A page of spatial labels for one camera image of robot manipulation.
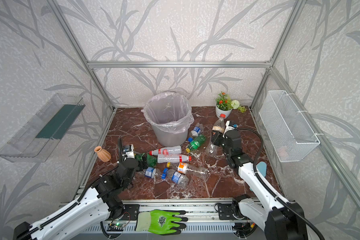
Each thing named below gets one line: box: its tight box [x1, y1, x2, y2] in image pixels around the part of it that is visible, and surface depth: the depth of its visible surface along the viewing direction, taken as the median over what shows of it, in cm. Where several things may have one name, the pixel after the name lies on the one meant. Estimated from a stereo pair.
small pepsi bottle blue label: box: [188, 126, 202, 142], surface depth 103 cm
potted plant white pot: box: [214, 91, 233, 118], surface depth 107 cm
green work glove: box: [135, 209, 189, 236], surface depth 72 cm
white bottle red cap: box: [148, 145, 182, 156], surface depth 93 cm
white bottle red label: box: [157, 153, 192, 164], surface depth 90 cm
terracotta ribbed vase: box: [94, 145, 112, 163], surface depth 87 cm
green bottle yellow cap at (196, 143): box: [185, 134, 207, 153], surface depth 97 cm
